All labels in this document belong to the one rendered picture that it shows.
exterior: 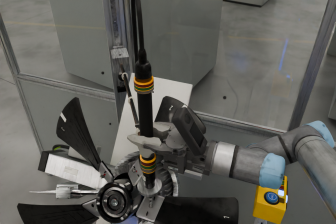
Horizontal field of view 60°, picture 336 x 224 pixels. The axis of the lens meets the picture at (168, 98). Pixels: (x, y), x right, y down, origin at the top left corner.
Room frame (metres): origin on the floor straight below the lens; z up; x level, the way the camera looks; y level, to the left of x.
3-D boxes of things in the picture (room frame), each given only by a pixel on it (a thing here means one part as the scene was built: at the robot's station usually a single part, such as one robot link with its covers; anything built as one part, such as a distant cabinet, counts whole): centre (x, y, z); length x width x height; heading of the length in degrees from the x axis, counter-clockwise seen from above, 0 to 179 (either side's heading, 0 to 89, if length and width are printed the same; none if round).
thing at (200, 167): (0.50, -0.05, 1.46); 0.12 x 0.08 x 0.09; 70
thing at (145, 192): (0.54, 0.06, 1.32); 0.09 x 0.07 x 0.10; 15
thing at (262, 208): (0.69, -0.39, 1.02); 0.16 x 0.10 x 0.11; 160
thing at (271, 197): (0.64, -0.37, 1.08); 0.04 x 0.04 x 0.02
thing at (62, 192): (0.66, 0.37, 1.08); 0.07 x 0.04 x 0.06; 80
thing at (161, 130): (0.56, 0.04, 1.46); 0.09 x 0.03 x 0.06; 60
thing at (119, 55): (1.14, 0.21, 1.37); 0.10 x 0.07 x 0.08; 15
